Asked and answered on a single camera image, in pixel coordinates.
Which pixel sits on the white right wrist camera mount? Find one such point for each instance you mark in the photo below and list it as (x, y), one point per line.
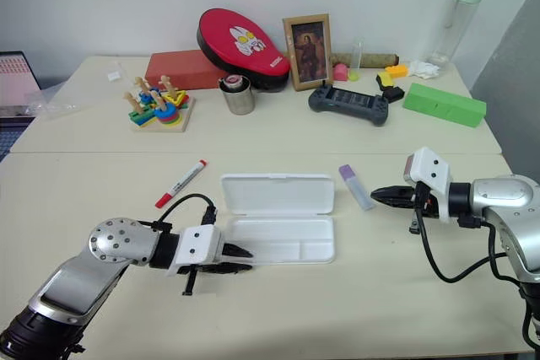
(430, 170)

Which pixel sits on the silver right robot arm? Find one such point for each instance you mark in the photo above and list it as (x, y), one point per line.
(502, 195)

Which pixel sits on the white plastic pencil case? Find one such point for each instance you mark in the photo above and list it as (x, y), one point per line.
(278, 195)

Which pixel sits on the green rectangular block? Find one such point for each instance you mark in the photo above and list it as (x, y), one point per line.
(443, 105)

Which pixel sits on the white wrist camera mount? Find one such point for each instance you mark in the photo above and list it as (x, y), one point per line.
(198, 246)
(430, 170)

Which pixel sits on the red rectangular block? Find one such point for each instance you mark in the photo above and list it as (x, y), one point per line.
(177, 69)

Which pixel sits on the grey game controller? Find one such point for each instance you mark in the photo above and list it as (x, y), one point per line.
(350, 103)

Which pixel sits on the red black boxing pad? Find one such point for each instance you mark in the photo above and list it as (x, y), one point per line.
(236, 39)

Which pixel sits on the clear plastic tube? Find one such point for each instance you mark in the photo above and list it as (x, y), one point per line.
(358, 54)

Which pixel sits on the wooden photo frame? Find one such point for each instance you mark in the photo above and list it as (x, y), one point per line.
(308, 52)

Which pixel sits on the clear bottle with green lid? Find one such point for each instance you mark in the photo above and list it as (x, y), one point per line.
(455, 18)

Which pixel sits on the yellow-green small object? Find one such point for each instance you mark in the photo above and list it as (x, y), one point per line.
(354, 76)

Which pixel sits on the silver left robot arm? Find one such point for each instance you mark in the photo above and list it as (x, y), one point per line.
(105, 246)

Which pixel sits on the white crumpled cloth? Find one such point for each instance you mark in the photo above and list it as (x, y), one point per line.
(424, 69)

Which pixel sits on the yellow black small object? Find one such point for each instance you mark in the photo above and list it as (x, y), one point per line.
(385, 81)

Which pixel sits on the orange block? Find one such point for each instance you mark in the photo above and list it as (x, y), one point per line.
(396, 71)

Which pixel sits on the wooden colourful stacking toy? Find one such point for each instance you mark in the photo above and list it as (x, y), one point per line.
(162, 113)

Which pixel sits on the small pink round object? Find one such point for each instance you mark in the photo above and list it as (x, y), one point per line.
(233, 80)

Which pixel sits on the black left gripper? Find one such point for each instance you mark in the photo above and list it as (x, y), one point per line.
(190, 282)

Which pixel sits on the metal cup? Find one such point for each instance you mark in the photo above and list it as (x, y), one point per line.
(238, 100)

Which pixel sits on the clear plastic bag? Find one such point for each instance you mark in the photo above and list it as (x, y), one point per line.
(50, 103)

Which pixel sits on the small white packet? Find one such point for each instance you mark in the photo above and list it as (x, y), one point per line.
(115, 76)

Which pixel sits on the red whiteboard marker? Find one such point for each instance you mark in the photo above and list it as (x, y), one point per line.
(181, 183)

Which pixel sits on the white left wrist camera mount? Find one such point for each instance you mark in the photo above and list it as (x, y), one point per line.
(198, 246)

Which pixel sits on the black small block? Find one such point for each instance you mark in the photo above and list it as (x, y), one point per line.
(393, 94)

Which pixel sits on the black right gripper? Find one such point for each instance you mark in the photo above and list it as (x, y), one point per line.
(423, 203)

